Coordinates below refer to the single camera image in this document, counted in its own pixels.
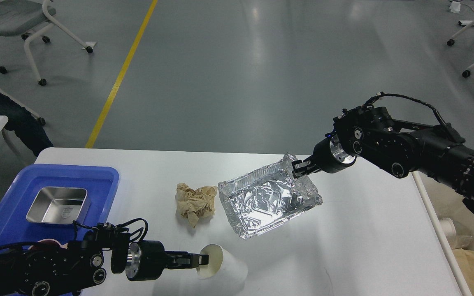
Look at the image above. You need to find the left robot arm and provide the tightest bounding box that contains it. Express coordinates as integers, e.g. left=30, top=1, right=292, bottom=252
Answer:
left=0, top=218, right=209, bottom=296

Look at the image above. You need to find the beige plastic bin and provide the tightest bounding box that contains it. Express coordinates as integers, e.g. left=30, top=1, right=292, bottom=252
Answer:
left=412, top=172, right=474, bottom=296

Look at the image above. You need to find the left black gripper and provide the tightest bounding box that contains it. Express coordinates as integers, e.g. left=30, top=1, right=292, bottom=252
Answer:
left=125, top=240, right=209, bottom=282

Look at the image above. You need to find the aluminium foil tray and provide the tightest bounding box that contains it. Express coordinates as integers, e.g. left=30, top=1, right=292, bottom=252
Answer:
left=218, top=153, right=323, bottom=240

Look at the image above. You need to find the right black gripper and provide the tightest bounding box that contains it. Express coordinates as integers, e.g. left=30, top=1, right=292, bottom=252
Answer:
left=291, top=136, right=357, bottom=178

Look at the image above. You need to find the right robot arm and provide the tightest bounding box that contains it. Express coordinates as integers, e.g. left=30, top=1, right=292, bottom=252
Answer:
left=292, top=92, right=474, bottom=215

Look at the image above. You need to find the pink HOME mug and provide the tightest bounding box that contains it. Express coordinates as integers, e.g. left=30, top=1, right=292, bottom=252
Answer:
left=28, top=238, right=67, bottom=250

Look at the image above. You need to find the clear plastic bottle in bin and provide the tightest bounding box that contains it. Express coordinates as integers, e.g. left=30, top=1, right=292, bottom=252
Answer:
left=439, top=217, right=474, bottom=250

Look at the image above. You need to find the white paper cup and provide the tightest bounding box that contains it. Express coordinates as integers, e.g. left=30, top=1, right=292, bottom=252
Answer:
left=196, top=244, right=248, bottom=294

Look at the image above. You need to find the stainless steel rectangular dish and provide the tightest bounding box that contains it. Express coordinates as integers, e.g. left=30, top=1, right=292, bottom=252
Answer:
left=26, top=187, right=91, bottom=225

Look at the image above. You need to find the grey office chair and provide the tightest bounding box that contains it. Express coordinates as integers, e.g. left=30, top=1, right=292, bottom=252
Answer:
left=0, top=0, right=94, bottom=86

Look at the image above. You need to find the person in dark trousers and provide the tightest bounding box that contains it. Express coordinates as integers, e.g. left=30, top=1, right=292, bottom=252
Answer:
left=0, top=92, right=53, bottom=157

